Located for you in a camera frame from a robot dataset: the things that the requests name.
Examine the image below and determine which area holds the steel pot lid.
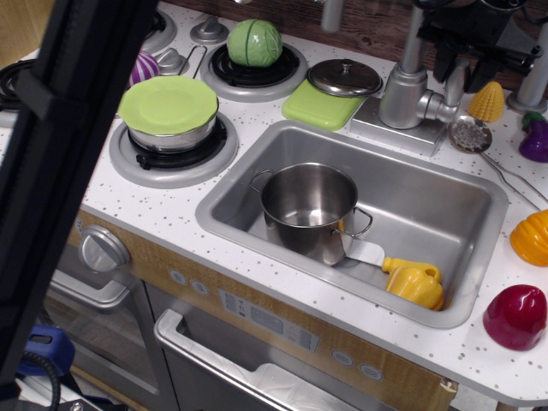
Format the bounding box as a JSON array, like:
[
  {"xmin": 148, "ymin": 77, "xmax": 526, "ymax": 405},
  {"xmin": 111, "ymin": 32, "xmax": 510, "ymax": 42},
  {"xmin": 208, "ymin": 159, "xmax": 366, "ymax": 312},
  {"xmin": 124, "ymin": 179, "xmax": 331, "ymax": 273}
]
[{"xmin": 307, "ymin": 59, "xmax": 383, "ymax": 98}]

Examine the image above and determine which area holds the green toy cabbage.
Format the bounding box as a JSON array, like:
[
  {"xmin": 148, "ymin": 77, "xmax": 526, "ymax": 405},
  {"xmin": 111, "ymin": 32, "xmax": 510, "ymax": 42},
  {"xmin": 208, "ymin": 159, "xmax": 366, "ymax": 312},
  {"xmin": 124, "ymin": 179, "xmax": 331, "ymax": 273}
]
[{"xmin": 227, "ymin": 19, "xmax": 283, "ymax": 68}]

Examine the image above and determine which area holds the silver faucet lever handle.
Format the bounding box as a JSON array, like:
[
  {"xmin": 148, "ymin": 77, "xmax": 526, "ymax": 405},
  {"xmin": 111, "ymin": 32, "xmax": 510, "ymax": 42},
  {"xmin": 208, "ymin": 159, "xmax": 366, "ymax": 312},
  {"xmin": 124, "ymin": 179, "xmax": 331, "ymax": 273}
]
[{"xmin": 444, "ymin": 59, "xmax": 471, "ymax": 107}]

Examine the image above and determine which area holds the black coiled cable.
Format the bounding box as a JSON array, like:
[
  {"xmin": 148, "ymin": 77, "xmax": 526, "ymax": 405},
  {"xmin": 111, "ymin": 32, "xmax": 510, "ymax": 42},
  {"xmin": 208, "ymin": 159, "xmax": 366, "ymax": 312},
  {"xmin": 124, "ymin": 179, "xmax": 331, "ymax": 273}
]
[{"xmin": 19, "ymin": 349, "xmax": 63, "ymax": 411}]

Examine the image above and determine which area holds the stove burner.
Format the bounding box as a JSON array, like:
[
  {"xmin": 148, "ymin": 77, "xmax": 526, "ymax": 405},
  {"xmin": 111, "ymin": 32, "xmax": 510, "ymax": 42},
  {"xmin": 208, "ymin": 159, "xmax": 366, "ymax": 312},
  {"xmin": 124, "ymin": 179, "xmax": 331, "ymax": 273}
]
[
  {"xmin": 200, "ymin": 44, "xmax": 308, "ymax": 103},
  {"xmin": 109, "ymin": 114, "xmax": 239, "ymax": 189},
  {"xmin": 141, "ymin": 10, "xmax": 177, "ymax": 54}
]

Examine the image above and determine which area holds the yellow handled white spatula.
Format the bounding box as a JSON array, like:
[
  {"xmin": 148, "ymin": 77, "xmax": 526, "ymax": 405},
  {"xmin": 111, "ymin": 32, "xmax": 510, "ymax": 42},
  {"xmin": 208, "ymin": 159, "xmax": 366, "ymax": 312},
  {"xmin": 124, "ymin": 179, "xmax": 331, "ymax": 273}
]
[{"xmin": 331, "ymin": 228, "xmax": 442, "ymax": 283}]

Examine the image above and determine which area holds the stainless steel pot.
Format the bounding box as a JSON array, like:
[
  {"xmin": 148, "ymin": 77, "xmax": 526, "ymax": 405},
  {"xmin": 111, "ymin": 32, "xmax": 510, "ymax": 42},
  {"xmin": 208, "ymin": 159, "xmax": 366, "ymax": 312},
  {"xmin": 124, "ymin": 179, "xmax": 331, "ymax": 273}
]
[{"xmin": 249, "ymin": 163, "xmax": 373, "ymax": 266}]

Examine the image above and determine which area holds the purple toy eggplant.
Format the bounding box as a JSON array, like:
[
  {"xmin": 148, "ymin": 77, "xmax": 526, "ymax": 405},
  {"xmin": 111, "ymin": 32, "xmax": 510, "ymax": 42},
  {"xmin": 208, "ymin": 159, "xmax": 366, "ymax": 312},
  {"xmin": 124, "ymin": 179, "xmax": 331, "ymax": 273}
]
[{"xmin": 519, "ymin": 111, "xmax": 547, "ymax": 163}]

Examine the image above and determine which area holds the black camera stand frame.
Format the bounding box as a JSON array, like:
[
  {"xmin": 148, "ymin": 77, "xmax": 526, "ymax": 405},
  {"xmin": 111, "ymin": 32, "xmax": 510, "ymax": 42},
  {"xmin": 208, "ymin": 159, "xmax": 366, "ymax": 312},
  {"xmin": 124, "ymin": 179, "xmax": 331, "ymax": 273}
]
[{"xmin": 1, "ymin": 1, "xmax": 157, "ymax": 410}]

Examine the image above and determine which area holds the green plastic cutting board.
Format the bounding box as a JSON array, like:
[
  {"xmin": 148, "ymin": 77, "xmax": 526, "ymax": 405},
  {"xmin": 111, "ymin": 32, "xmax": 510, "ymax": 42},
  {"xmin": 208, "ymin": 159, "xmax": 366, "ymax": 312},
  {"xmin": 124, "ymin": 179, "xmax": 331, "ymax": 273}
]
[{"xmin": 282, "ymin": 80, "xmax": 366, "ymax": 131}]

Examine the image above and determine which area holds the orange toy bell pepper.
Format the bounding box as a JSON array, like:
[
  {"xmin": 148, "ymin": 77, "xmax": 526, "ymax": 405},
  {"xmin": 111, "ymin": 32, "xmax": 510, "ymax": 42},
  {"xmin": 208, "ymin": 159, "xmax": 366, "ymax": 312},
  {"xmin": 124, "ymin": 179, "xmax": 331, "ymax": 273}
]
[{"xmin": 509, "ymin": 210, "xmax": 547, "ymax": 267}]

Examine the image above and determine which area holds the front right stove burner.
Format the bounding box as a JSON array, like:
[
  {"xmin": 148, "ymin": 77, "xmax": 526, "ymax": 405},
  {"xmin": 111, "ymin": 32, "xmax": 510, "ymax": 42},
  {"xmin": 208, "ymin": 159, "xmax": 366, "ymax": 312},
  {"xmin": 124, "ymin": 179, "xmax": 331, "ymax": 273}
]
[{"xmin": 109, "ymin": 114, "xmax": 239, "ymax": 189}]

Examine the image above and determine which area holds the blue plastic clamp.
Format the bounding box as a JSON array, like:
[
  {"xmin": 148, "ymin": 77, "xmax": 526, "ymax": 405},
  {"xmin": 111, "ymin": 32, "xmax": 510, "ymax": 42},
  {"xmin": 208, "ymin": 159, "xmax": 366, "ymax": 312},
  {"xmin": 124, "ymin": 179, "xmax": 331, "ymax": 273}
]
[{"xmin": 24, "ymin": 324, "xmax": 75, "ymax": 376}]

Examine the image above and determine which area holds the red toy bell pepper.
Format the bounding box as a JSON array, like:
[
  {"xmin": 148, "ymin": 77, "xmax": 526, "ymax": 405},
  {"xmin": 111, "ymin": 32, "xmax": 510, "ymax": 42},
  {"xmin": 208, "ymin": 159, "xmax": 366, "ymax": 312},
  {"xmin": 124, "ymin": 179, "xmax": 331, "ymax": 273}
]
[{"xmin": 483, "ymin": 284, "xmax": 547, "ymax": 351}]

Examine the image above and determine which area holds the metal wire utensil handle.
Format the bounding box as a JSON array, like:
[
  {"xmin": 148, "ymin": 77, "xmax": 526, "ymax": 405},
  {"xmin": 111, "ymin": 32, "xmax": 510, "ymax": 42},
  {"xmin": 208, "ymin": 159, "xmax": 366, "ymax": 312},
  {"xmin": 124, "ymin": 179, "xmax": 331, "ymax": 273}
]
[{"xmin": 177, "ymin": 45, "xmax": 208, "ymax": 79}]

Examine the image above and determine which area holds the grey rear post left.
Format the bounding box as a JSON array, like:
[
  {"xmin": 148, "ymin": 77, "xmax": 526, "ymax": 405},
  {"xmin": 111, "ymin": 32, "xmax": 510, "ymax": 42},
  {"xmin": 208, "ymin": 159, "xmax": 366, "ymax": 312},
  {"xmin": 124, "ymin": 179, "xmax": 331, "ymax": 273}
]
[{"xmin": 321, "ymin": 0, "xmax": 345, "ymax": 33}]

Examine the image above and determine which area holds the steel bowl on burner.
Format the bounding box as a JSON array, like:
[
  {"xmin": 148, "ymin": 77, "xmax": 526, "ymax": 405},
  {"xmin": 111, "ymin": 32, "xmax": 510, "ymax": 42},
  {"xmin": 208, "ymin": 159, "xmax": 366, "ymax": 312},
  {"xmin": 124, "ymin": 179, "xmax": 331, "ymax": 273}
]
[{"xmin": 128, "ymin": 115, "xmax": 217, "ymax": 153}]

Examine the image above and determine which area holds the green plastic plate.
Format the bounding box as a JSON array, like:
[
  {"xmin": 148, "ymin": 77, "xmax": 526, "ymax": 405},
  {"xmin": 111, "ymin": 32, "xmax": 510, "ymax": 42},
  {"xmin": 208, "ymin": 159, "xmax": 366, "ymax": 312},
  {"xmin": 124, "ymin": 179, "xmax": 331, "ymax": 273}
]
[{"xmin": 118, "ymin": 76, "xmax": 218, "ymax": 135}]

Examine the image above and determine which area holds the grey toy sink basin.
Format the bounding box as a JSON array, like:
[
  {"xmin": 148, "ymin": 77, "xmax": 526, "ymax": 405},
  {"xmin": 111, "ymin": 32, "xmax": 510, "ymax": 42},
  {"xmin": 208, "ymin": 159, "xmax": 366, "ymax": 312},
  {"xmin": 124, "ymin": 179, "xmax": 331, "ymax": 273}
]
[{"xmin": 196, "ymin": 121, "xmax": 509, "ymax": 328}]

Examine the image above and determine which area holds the silver toy faucet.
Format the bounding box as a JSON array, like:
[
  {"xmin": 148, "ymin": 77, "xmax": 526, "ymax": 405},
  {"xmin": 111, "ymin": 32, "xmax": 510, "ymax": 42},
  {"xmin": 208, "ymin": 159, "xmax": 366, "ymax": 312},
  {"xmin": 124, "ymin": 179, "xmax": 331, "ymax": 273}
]
[{"xmin": 350, "ymin": 7, "xmax": 460, "ymax": 157}]

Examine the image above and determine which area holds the grey rear post right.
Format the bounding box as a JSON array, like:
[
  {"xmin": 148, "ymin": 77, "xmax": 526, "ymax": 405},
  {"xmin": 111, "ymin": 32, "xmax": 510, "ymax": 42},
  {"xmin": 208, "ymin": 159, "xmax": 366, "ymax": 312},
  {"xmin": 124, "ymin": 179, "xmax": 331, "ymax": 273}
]
[{"xmin": 506, "ymin": 24, "xmax": 547, "ymax": 114}]

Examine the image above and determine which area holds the metal slotted skimmer spoon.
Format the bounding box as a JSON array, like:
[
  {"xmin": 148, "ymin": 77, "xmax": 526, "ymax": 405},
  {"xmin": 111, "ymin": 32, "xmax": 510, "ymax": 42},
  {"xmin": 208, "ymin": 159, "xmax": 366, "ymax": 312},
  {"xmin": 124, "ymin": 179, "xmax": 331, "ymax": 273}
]
[{"xmin": 447, "ymin": 115, "xmax": 547, "ymax": 211}]

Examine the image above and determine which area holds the yellow toy corn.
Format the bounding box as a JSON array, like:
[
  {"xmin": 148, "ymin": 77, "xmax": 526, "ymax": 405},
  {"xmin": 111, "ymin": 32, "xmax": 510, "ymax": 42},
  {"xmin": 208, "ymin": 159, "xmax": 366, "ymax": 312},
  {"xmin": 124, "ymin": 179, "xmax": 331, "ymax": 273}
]
[{"xmin": 468, "ymin": 81, "xmax": 504, "ymax": 122}]

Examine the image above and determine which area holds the purple striped toy onion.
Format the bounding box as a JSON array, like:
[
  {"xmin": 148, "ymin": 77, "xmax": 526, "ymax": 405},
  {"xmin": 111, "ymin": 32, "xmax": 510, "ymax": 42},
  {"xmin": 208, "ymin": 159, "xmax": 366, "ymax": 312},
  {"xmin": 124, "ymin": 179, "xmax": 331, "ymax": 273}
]
[{"xmin": 128, "ymin": 51, "xmax": 159, "ymax": 88}]

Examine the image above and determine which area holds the rear right stove burner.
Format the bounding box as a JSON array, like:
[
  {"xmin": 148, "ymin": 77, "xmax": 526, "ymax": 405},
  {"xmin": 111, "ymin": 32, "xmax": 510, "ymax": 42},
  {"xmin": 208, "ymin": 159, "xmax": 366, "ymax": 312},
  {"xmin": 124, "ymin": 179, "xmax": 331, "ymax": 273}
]
[{"xmin": 200, "ymin": 44, "xmax": 308, "ymax": 103}]

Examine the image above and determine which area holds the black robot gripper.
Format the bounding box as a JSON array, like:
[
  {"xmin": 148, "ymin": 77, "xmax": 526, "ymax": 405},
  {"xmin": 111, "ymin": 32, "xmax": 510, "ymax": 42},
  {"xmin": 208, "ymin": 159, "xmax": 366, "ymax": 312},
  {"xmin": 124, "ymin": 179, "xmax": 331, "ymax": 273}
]
[{"xmin": 415, "ymin": 1, "xmax": 540, "ymax": 93}]

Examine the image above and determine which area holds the silver oven dial knob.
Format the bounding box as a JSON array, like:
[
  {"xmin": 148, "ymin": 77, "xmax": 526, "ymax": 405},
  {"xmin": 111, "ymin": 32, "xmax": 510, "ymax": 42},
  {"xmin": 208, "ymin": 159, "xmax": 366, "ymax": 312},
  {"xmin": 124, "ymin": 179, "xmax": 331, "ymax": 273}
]
[{"xmin": 78, "ymin": 224, "xmax": 131, "ymax": 273}]

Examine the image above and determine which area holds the grey stove knob middle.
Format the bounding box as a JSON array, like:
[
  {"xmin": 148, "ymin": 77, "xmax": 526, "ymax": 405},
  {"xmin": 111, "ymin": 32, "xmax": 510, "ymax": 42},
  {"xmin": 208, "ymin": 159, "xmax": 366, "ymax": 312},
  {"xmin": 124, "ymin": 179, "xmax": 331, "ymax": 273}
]
[{"xmin": 154, "ymin": 48, "xmax": 188, "ymax": 76}]

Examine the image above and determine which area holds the silver dishwasher door handle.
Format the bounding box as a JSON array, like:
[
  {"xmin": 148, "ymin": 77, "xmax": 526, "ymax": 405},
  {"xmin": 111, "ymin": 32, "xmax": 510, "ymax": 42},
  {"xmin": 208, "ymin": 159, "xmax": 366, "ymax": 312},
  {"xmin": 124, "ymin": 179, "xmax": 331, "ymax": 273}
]
[{"xmin": 154, "ymin": 309, "xmax": 354, "ymax": 410}]

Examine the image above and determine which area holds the grey post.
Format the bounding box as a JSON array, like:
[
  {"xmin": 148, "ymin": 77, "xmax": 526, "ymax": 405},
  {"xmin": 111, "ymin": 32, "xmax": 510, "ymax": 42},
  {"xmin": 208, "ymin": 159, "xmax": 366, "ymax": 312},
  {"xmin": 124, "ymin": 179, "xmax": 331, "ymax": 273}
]
[
  {"xmin": 506, "ymin": 24, "xmax": 547, "ymax": 114},
  {"xmin": 321, "ymin": 0, "xmax": 345, "ymax": 33}
]

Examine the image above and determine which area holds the grey oven door handle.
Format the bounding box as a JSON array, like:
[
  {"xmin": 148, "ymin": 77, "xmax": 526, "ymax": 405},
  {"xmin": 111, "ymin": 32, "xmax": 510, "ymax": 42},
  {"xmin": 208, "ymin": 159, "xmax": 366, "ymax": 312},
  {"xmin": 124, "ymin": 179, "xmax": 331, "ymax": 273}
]
[{"xmin": 50, "ymin": 270, "xmax": 131, "ymax": 315}]

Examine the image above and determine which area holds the rear left stove burner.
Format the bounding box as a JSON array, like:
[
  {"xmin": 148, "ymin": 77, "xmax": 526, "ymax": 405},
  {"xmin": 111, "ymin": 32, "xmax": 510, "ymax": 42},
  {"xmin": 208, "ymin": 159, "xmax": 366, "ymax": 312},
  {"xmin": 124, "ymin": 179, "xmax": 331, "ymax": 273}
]
[{"xmin": 141, "ymin": 10, "xmax": 177, "ymax": 54}]

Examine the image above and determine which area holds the grey stove knob rear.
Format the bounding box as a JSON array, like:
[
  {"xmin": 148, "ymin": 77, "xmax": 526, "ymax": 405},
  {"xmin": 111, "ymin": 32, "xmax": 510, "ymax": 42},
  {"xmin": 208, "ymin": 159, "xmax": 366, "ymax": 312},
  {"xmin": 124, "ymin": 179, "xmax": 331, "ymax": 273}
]
[{"xmin": 190, "ymin": 16, "xmax": 229, "ymax": 45}]

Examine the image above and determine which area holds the grey stove knob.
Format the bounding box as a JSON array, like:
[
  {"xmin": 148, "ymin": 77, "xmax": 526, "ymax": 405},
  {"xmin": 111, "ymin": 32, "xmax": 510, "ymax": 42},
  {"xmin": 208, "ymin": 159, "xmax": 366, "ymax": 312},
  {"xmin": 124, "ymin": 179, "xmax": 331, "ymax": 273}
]
[
  {"xmin": 154, "ymin": 48, "xmax": 188, "ymax": 76},
  {"xmin": 190, "ymin": 16, "xmax": 229, "ymax": 45}
]

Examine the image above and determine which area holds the yellow toy bell pepper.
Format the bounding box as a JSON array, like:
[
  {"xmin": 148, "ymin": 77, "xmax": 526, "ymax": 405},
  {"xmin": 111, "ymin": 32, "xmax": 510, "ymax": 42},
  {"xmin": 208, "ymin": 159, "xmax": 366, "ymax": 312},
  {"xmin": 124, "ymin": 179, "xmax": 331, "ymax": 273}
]
[{"xmin": 385, "ymin": 266, "xmax": 444, "ymax": 311}]

